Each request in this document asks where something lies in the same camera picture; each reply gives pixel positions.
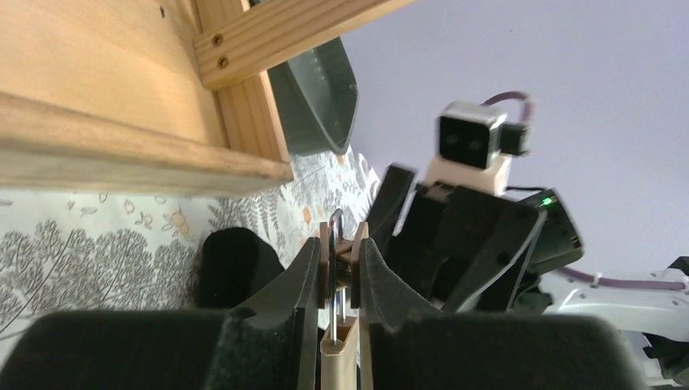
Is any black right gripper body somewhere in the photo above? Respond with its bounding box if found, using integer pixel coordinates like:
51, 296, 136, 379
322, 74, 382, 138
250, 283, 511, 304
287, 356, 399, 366
382, 183, 584, 313

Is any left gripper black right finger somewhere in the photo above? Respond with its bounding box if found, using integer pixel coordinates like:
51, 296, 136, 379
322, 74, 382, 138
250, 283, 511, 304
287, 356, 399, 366
358, 239, 646, 389

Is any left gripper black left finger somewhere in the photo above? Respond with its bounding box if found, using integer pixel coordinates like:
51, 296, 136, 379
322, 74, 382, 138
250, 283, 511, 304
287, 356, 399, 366
1, 237, 321, 389

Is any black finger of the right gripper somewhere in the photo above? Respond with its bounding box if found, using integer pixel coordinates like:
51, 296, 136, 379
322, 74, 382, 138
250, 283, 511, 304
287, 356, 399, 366
442, 206, 546, 313
366, 164, 416, 250

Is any beige hanger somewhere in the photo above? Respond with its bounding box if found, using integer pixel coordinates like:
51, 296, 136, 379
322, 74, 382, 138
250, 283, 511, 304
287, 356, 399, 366
316, 208, 361, 389

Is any black underwear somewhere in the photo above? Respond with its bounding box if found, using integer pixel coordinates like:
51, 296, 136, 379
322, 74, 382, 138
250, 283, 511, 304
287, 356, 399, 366
194, 227, 284, 309

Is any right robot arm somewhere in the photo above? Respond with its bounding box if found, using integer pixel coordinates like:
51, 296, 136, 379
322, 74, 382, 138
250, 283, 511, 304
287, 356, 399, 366
368, 166, 688, 387

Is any grey plastic tray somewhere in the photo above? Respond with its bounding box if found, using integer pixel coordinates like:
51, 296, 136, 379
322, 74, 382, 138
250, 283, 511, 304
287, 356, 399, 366
267, 37, 358, 156

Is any wooden rack with base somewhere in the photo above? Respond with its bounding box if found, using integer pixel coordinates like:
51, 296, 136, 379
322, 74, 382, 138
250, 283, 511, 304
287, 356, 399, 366
1, 1, 402, 196

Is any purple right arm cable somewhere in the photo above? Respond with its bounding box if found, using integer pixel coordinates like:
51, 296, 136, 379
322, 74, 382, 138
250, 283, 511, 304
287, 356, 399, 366
481, 90, 536, 128

